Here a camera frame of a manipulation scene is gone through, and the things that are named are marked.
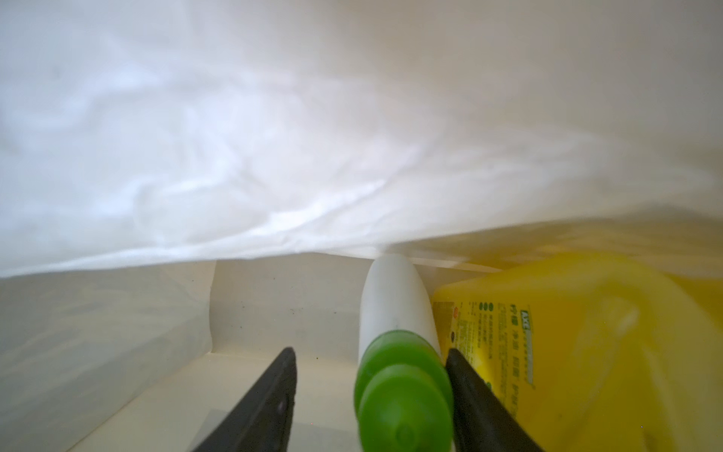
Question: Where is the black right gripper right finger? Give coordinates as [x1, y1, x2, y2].
[445, 348, 543, 452]

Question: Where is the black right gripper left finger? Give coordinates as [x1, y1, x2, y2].
[195, 347, 297, 452]

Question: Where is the white green-capped soap bottle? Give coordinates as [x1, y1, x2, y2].
[354, 254, 454, 451]

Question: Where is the yellow pump dish soap bottle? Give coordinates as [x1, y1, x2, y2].
[432, 254, 722, 451]

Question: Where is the cream canvas starry-night shopping bag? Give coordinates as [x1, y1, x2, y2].
[1, 1, 722, 451]

